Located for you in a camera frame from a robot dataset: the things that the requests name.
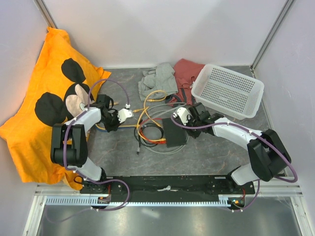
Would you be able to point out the red cloth with navy trim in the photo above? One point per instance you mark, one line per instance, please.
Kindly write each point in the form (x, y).
(186, 72)

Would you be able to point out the grey slotted cable duct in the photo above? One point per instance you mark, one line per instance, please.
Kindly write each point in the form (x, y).
(95, 201)

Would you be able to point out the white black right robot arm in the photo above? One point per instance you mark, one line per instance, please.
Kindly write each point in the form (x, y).
(267, 154)

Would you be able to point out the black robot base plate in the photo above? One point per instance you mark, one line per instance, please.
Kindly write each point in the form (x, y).
(199, 187)

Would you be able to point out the white perforated plastic basket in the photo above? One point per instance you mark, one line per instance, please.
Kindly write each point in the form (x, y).
(228, 92)

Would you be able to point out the orange Mickey Mouse pillow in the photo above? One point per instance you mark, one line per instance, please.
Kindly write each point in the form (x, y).
(62, 83)

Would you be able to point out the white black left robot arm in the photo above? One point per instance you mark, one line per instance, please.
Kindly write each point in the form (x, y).
(69, 147)

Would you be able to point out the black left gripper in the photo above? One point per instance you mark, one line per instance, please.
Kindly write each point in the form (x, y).
(114, 113)

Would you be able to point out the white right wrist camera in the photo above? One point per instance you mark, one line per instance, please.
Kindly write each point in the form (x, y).
(183, 115)

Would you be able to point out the grey cloth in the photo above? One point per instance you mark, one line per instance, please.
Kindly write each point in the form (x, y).
(158, 78)

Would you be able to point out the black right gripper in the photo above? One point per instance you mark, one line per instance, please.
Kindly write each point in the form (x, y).
(194, 134)

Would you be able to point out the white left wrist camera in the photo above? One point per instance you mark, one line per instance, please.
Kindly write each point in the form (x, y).
(125, 113)

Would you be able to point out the black network switch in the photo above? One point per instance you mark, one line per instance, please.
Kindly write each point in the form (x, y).
(174, 135)

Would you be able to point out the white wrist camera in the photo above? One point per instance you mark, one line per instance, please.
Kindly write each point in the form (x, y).
(125, 113)
(183, 115)

